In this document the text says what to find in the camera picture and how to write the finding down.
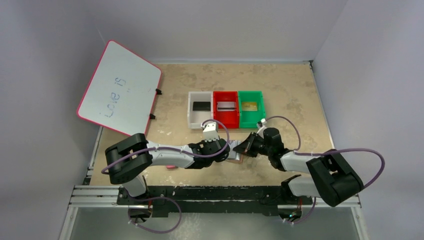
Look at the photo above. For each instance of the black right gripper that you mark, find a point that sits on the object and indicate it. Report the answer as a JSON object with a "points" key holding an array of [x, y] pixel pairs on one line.
{"points": [[251, 144]]}

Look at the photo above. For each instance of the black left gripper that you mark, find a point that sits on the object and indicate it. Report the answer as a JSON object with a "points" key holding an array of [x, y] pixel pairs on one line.
{"points": [[204, 143]]}

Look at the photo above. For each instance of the brown leather card holder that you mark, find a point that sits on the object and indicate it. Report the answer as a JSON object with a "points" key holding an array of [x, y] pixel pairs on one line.
{"points": [[233, 156]]}

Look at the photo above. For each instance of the green plastic bin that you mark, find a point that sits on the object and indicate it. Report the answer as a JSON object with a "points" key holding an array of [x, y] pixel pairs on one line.
{"points": [[249, 119]]}

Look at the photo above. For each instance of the pink eraser block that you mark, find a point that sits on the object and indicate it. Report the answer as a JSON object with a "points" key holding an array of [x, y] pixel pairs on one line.
{"points": [[171, 167]]}

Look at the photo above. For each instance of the white plastic bin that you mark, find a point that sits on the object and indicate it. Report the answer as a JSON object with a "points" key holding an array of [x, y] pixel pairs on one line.
{"points": [[196, 117]]}

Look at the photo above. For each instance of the red plastic bin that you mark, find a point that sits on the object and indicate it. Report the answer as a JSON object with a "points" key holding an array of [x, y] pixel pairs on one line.
{"points": [[231, 119]]}

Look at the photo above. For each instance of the pink framed whiteboard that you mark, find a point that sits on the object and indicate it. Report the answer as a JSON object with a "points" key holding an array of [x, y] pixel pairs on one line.
{"points": [[121, 92]]}

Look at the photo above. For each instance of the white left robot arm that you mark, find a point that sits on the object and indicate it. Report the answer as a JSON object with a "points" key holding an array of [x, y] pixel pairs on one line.
{"points": [[127, 159]]}

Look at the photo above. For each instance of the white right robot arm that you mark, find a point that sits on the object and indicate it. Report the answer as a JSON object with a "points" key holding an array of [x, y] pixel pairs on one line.
{"points": [[327, 176]]}

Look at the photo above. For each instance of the gold card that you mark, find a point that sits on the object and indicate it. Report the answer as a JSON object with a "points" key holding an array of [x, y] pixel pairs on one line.
{"points": [[249, 106]]}

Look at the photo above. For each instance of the black card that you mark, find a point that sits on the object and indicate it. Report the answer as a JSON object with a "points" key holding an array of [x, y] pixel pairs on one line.
{"points": [[201, 106]]}

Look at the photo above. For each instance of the silver striped card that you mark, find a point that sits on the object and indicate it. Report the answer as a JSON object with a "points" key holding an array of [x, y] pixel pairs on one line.
{"points": [[225, 106]]}

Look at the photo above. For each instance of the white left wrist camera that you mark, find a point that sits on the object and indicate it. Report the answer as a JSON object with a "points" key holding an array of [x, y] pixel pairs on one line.
{"points": [[210, 131]]}

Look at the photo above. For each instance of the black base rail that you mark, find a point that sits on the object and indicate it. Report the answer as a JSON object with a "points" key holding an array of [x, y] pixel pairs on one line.
{"points": [[265, 200]]}

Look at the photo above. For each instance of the aluminium frame rail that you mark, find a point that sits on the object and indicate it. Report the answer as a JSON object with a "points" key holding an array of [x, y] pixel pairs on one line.
{"points": [[107, 196]]}

